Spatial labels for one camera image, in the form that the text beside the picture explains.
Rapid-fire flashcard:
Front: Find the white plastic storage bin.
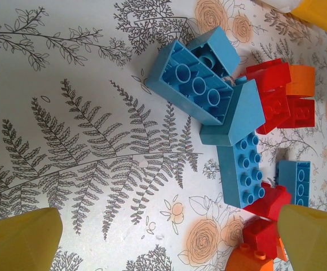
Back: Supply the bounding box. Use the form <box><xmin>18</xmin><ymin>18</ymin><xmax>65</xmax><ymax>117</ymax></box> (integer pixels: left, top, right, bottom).
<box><xmin>258</xmin><ymin>0</ymin><xmax>304</xmax><ymax>14</ymax></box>

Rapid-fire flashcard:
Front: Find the floral patterned table cover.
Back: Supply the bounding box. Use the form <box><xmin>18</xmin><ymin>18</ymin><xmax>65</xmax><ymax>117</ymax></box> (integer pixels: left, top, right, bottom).
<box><xmin>0</xmin><ymin>0</ymin><xmax>327</xmax><ymax>271</ymax></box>

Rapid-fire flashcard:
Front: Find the orange lego brick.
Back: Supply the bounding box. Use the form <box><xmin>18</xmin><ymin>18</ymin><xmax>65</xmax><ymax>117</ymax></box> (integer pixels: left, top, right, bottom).
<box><xmin>275</xmin><ymin>236</ymin><xmax>289</xmax><ymax>262</ymax></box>
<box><xmin>286</xmin><ymin>64</ymin><xmax>316</xmax><ymax>99</ymax></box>
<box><xmin>224</xmin><ymin>242</ymin><xmax>275</xmax><ymax>271</ymax></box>

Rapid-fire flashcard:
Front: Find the blue sloped lego brick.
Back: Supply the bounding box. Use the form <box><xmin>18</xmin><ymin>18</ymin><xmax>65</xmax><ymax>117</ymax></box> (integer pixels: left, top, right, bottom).
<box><xmin>199</xmin><ymin>78</ymin><xmax>266</xmax><ymax>147</ymax></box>

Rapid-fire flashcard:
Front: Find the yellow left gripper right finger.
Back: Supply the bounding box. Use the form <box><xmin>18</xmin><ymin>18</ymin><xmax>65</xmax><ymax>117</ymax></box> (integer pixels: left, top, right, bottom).
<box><xmin>276</xmin><ymin>204</ymin><xmax>327</xmax><ymax>271</ymax></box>

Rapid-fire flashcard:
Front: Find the yellow plastic storage bin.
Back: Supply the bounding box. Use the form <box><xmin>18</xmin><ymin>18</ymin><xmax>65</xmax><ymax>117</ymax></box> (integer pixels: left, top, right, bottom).
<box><xmin>289</xmin><ymin>0</ymin><xmax>327</xmax><ymax>36</ymax></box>

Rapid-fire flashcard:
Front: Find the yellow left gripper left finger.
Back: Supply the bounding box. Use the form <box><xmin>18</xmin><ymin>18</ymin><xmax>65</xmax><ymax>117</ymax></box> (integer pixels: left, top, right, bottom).
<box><xmin>0</xmin><ymin>207</ymin><xmax>62</xmax><ymax>271</ymax></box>

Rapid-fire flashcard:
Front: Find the red lego brick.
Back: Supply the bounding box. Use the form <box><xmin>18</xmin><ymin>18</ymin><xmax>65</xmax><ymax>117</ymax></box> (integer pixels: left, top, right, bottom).
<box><xmin>241</xmin><ymin>217</ymin><xmax>287</xmax><ymax>260</ymax></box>
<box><xmin>236</xmin><ymin>58</ymin><xmax>291</xmax><ymax>136</ymax></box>
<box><xmin>242</xmin><ymin>182</ymin><xmax>293</xmax><ymax>221</ymax></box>
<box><xmin>277</xmin><ymin>95</ymin><xmax>316</xmax><ymax>130</ymax></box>

